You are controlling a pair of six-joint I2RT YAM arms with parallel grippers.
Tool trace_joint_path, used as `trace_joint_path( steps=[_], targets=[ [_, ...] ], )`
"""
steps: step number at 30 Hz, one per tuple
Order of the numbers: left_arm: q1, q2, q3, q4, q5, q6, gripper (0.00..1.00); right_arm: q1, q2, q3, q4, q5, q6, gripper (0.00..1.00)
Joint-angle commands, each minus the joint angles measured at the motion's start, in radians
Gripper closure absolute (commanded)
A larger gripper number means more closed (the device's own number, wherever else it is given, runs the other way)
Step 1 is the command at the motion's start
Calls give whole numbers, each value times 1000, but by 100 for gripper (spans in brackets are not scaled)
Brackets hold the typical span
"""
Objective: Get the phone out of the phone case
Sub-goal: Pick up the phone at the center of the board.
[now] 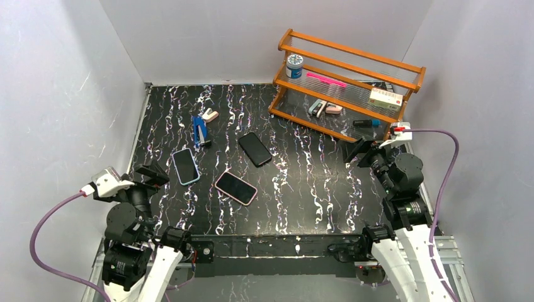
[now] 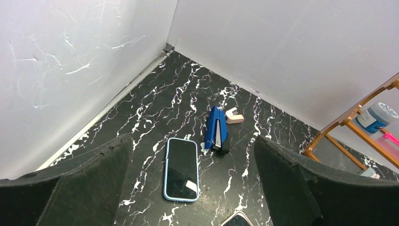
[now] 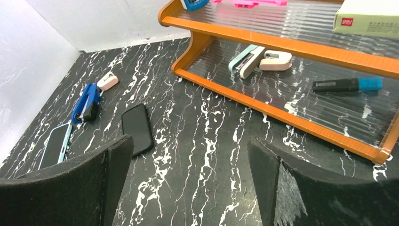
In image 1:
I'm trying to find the beige pink phone case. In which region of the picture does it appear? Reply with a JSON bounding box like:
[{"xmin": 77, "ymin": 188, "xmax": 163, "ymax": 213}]
[{"xmin": 214, "ymin": 171, "xmax": 258, "ymax": 206}]

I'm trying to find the black arm mounting base bar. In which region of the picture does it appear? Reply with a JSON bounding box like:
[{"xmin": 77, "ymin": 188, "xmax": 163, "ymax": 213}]
[{"xmin": 192, "ymin": 234, "xmax": 385, "ymax": 283}]

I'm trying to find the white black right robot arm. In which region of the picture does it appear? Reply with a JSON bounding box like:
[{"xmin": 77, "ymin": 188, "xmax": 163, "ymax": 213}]
[{"xmin": 341, "ymin": 138, "xmax": 458, "ymax": 301}]

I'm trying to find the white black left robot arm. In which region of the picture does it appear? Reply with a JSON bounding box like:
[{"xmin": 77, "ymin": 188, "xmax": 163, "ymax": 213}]
[{"xmin": 93, "ymin": 160, "xmax": 196, "ymax": 301}]

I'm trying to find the phone in light blue case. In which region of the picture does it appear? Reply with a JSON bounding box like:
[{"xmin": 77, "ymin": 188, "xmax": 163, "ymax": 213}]
[{"xmin": 171, "ymin": 148, "xmax": 200, "ymax": 186}]

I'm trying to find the phone in black case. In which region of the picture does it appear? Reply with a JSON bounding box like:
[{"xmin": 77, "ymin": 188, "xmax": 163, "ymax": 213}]
[{"xmin": 238, "ymin": 132, "xmax": 272, "ymax": 167}]

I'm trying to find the black blue marker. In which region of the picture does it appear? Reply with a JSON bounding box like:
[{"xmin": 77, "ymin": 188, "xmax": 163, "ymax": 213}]
[{"xmin": 353, "ymin": 119, "xmax": 381, "ymax": 128}]

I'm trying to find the white red cardboard box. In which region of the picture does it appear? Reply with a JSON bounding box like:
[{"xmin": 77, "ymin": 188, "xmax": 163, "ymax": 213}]
[{"xmin": 368, "ymin": 87, "xmax": 403, "ymax": 112}]

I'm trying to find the orange wooden shelf rack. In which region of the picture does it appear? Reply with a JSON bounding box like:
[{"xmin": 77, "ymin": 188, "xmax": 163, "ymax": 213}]
[{"xmin": 269, "ymin": 28, "xmax": 426, "ymax": 142}]

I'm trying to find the light blue small stapler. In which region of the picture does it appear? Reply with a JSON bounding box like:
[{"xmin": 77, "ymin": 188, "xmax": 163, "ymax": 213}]
[{"xmin": 308, "ymin": 99, "xmax": 327, "ymax": 117}]

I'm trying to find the small pink white stapler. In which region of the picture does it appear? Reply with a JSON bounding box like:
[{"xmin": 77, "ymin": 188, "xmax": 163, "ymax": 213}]
[{"xmin": 202, "ymin": 108, "xmax": 219, "ymax": 123}]

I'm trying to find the pink pen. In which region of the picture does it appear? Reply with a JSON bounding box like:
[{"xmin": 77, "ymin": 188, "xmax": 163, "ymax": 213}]
[{"xmin": 306, "ymin": 72, "xmax": 347, "ymax": 88}]

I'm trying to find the white blue labelled jar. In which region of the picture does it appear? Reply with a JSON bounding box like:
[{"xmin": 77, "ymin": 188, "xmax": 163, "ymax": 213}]
[{"xmin": 285, "ymin": 53, "xmax": 304, "ymax": 79}]

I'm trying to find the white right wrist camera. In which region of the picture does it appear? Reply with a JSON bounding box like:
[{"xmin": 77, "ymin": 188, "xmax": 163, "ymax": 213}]
[{"xmin": 378, "ymin": 122, "xmax": 412, "ymax": 148}]

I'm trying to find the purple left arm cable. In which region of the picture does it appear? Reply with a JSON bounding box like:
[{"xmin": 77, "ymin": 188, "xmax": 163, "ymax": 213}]
[{"xmin": 30, "ymin": 191, "xmax": 113, "ymax": 302}]

